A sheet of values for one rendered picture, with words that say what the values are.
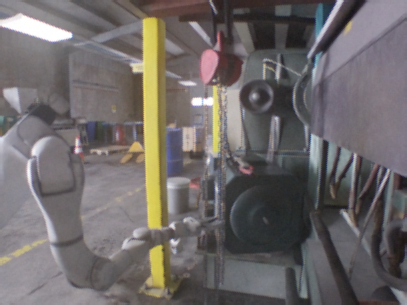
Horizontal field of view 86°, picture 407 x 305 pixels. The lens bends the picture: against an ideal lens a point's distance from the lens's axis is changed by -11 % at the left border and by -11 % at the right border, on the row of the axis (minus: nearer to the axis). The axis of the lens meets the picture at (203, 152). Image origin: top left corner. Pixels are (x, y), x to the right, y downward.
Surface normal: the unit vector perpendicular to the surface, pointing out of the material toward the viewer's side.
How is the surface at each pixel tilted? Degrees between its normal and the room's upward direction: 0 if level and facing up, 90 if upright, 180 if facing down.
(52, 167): 67
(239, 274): 90
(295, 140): 90
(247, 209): 88
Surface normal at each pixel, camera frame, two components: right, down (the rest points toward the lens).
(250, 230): 0.00, 0.21
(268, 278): -0.27, 0.14
